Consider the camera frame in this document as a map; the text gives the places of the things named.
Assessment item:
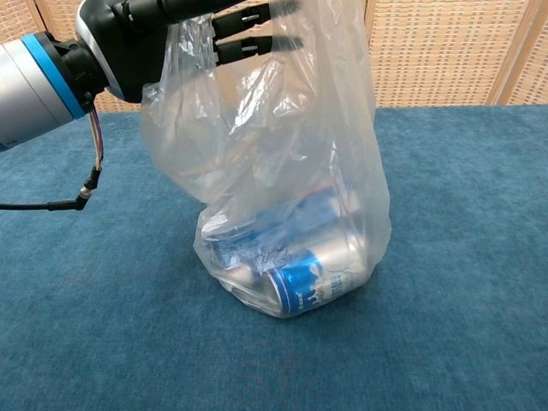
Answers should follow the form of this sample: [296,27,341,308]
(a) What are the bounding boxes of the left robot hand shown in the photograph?
[74,0,305,104]

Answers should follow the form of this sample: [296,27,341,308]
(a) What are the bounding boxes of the clear plastic shopping bag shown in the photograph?
[140,0,393,319]

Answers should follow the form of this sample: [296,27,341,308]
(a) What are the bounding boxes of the blue and silver drink can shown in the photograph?
[204,225,275,271]
[261,230,370,317]

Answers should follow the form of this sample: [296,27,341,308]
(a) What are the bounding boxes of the woven rattan folding screen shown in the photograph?
[0,0,548,113]

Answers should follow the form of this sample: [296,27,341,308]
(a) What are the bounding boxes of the teal table cloth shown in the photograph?
[0,104,548,411]

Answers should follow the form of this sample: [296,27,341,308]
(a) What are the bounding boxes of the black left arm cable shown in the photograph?
[0,109,104,213]

